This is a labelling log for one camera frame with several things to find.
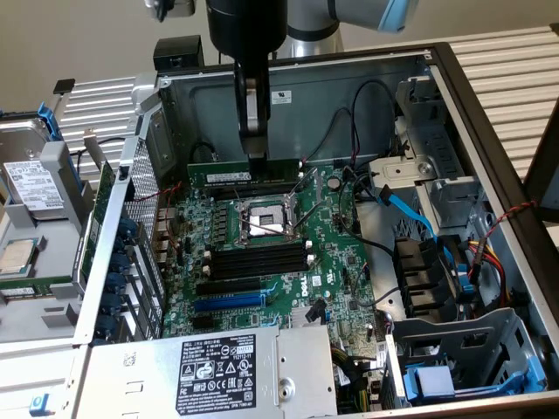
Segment blue disk caddy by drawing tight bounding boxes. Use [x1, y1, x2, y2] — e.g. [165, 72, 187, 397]
[404, 355, 547, 405]

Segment thin black looped wire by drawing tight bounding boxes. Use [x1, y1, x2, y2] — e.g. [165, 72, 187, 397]
[349, 261, 403, 309]

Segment red black twisted wire long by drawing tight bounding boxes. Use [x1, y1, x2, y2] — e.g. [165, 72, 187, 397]
[467, 199, 542, 283]

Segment yellow red power wires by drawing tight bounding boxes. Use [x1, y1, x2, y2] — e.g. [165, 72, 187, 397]
[466, 237, 512, 309]

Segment metal drive cage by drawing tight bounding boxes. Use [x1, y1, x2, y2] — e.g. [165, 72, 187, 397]
[366, 76, 494, 232]

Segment silver hard disk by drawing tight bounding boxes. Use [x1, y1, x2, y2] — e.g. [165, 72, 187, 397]
[0, 120, 66, 222]

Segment black arched wire tall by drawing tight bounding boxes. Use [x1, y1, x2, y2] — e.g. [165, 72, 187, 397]
[350, 78, 399, 171]

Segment black wire with plug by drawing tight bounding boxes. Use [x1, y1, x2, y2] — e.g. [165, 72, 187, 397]
[190, 141, 220, 165]

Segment open PC case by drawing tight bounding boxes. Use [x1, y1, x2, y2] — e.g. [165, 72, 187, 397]
[72, 41, 559, 419]

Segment power supply wire bundle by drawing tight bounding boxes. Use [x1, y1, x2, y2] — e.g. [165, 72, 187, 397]
[330, 344, 385, 416]

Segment blue square button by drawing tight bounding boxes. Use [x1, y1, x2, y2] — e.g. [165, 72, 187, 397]
[29, 392, 52, 418]

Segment black arched wire low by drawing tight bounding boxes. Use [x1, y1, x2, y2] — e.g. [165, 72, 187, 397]
[302, 106, 363, 166]

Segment green graphics card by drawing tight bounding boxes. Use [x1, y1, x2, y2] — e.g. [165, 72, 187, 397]
[72, 126, 118, 294]

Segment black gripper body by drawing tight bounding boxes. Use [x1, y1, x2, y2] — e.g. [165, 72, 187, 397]
[205, 0, 288, 63]

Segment blue expansion slot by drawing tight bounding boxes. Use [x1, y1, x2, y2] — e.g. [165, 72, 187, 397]
[193, 292, 267, 313]

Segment grey parts rack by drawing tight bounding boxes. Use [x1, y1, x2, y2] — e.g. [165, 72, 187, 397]
[0, 139, 95, 346]

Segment blue disk bracket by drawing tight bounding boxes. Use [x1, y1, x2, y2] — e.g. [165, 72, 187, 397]
[37, 102, 84, 193]

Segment thick black wire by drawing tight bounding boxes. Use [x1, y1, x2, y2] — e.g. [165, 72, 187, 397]
[337, 164, 397, 263]

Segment black capped metal post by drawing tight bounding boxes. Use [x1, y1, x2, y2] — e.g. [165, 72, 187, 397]
[46, 78, 77, 132]

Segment silver chipset heatsink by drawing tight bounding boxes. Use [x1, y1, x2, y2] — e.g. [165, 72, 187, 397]
[290, 305, 327, 328]

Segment red black twisted wire short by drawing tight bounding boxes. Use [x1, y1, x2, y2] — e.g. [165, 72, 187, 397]
[133, 182, 184, 204]

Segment black fan shroud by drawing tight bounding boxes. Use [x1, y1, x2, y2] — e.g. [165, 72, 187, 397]
[392, 235, 459, 324]

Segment long black expansion slot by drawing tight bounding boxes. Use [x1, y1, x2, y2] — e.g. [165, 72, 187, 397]
[195, 277, 264, 298]

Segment silver power supply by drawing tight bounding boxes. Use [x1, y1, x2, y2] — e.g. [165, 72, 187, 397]
[72, 325, 340, 419]

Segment metal disk bay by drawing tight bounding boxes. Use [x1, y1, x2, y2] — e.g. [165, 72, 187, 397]
[383, 307, 549, 409]

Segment silver metal bracket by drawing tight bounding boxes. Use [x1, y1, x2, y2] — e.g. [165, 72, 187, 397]
[130, 72, 161, 117]

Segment blue card retention clip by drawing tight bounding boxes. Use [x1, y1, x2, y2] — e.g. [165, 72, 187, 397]
[104, 272, 127, 296]
[93, 313, 119, 337]
[107, 251, 131, 276]
[117, 216, 139, 240]
[99, 292, 123, 316]

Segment silver CPU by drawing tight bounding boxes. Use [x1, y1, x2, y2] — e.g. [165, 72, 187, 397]
[0, 237, 38, 277]

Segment blue SATA wire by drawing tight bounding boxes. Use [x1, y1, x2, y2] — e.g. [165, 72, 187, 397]
[377, 185, 475, 302]

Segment green Dell motherboard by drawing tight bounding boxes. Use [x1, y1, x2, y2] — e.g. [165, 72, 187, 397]
[161, 163, 390, 346]

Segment thin black table wire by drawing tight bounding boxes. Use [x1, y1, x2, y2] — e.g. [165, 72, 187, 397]
[76, 136, 128, 175]

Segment black power supply label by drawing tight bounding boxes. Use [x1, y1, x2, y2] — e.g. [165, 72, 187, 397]
[176, 334, 258, 416]

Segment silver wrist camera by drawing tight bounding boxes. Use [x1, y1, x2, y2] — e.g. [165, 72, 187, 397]
[143, 0, 197, 23]

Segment green RAM stick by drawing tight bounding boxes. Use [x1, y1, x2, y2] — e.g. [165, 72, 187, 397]
[0, 275, 74, 302]
[186, 157, 303, 190]

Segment CPU socket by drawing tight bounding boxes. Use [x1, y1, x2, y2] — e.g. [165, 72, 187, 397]
[233, 194, 305, 250]

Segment dark framed panel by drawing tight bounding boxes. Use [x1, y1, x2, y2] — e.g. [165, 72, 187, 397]
[522, 96, 559, 224]

